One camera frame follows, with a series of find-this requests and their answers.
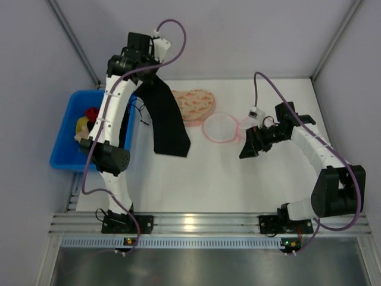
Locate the black garment with straps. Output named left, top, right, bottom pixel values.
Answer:
left=119, top=95, right=149, bottom=151

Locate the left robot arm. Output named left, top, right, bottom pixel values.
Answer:
left=80, top=30, right=171, bottom=217

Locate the aluminium mounting rail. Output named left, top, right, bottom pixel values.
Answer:
left=49, top=212, right=371, bottom=236

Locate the black bra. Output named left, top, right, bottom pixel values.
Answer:
left=134, top=76, right=191, bottom=157

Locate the white mesh laundry bag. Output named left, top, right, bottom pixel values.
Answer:
left=202, top=113, right=256, bottom=143

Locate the perforated cable tray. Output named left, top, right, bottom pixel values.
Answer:
left=61, top=237, right=313, bottom=250

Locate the red garment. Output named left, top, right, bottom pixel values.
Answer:
left=85, top=107, right=99, bottom=123

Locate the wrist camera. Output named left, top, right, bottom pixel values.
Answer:
left=152, top=30, right=171, bottom=63
left=248, top=107, right=266, bottom=126

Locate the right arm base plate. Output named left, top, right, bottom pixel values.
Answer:
left=258, top=215, right=314, bottom=235

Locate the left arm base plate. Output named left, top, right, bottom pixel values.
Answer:
left=101, top=210, right=154, bottom=234

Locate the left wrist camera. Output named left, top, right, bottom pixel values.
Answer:
left=152, top=30, right=171, bottom=63

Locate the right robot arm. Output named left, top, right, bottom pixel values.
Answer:
left=239, top=102, right=366, bottom=222

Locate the beige garment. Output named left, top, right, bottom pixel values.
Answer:
left=74, top=125, right=93, bottom=143

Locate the yellow garment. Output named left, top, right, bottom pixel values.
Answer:
left=76, top=116, right=89, bottom=134

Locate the tulip print laundry bag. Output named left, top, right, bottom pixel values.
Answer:
left=172, top=89, right=216, bottom=127

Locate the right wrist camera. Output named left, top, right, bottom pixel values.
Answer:
left=248, top=107, right=266, bottom=126

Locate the blue plastic bin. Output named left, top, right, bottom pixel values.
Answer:
left=50, top=90, right=132, bottom=173

